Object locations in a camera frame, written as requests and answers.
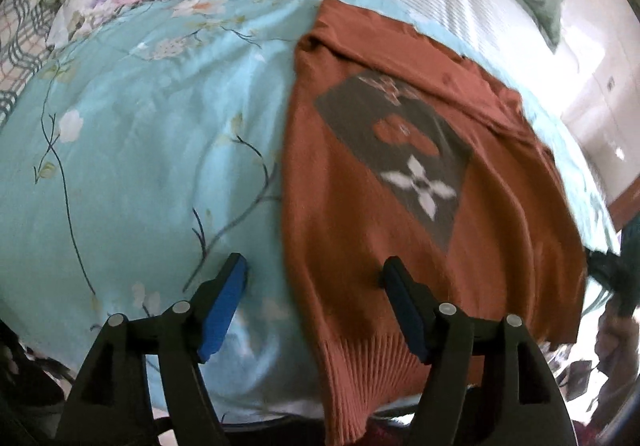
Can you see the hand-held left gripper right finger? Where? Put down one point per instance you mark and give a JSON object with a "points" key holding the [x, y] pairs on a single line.
{"points": [[406, 313]]}

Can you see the teal floral bedsheet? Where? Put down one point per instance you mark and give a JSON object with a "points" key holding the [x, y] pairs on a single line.
{"points": [[150, 175]]}

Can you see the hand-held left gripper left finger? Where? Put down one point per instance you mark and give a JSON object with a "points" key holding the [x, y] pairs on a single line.
{"points": [[224, 308]]}

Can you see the brown wooden furniture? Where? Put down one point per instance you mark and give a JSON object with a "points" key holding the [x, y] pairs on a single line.
{"points": [[627, 206]]}

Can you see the plaid checked cloth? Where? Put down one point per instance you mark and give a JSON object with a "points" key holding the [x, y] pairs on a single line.
{"points": [[25, 40]]}

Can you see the person's right forearm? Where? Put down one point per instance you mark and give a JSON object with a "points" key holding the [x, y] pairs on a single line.
{"points": [[620, 366]]}

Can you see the rust orange printed sweater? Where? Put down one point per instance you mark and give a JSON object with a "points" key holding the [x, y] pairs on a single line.
{"points": [[345, 226]]}

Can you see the dark floral cloth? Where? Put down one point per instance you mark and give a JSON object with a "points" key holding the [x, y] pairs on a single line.
{"points": [[25, 376]]}

